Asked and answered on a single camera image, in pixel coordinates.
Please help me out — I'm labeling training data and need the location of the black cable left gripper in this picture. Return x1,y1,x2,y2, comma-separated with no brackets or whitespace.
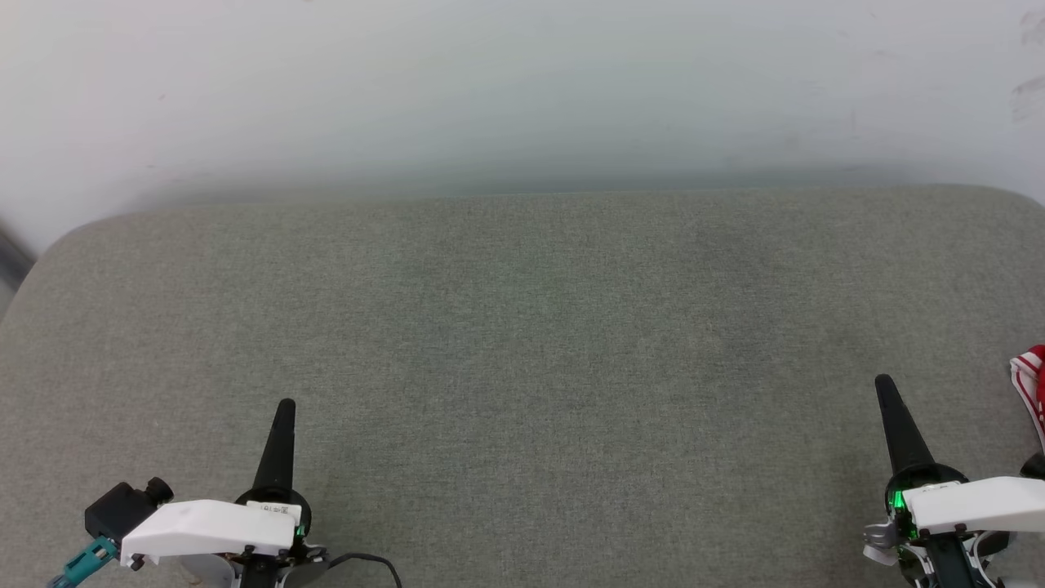
327,552,403,588

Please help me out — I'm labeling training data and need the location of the red and white basketball jersey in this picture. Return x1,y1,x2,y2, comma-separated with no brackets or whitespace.
1010,345,1045,447

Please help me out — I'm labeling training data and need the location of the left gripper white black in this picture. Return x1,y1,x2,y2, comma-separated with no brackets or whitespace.
121,399,329,588

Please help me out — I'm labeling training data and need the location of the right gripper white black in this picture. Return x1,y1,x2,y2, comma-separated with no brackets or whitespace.
864,374,1045,588

